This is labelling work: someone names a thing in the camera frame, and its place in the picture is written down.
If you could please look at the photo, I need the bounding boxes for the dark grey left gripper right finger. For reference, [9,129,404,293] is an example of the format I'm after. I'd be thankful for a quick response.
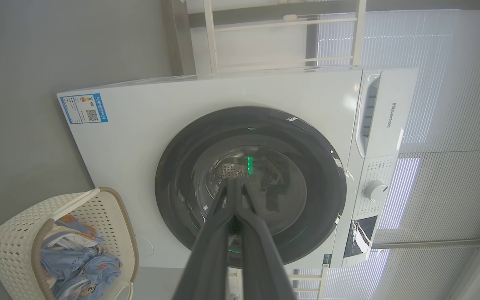
[234,179,297,300]

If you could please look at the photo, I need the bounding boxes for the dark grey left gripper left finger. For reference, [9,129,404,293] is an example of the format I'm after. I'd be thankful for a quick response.
[172,178,235,300]

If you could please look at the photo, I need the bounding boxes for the black washing machine door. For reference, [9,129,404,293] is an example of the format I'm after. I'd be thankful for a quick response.
[155,106,347,268]

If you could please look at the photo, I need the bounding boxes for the blue printed garment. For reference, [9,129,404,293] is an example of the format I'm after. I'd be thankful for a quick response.
[40,220,123,298]

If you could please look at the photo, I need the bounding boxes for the cream garment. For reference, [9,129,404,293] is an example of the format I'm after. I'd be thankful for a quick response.
[44,215,103,250]

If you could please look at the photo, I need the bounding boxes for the stainless steel washer drum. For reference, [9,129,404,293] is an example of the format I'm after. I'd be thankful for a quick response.
[207,146,307,234]

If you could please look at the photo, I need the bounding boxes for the dark control panel display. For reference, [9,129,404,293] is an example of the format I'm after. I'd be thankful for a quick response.
[343,215,378,258]

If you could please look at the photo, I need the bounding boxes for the white washing machine dial knob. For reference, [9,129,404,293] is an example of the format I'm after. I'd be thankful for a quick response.
[363,180,388,203]

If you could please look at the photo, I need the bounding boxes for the white front-load washing machine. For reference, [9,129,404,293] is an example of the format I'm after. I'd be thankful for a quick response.
[57,67,419,269]

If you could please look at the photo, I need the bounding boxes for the round filter cover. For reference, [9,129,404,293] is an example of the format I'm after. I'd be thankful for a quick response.
[138,235,154,257]

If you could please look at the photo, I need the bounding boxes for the white detergent drawer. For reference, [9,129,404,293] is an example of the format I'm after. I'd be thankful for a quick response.
[355,74,381,158]

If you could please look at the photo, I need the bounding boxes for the blue energy label sticker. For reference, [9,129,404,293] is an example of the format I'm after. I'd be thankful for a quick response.
[60,93,109,125]

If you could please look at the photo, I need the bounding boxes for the cream perforated laundry basket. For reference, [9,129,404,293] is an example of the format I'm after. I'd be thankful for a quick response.
[0,187,140,300]

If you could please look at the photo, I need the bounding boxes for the white metal railing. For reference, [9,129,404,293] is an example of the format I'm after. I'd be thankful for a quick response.
[161,0,368,300]

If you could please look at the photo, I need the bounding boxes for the white window blinds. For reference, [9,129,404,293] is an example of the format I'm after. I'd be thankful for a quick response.
[317,10,480,300]

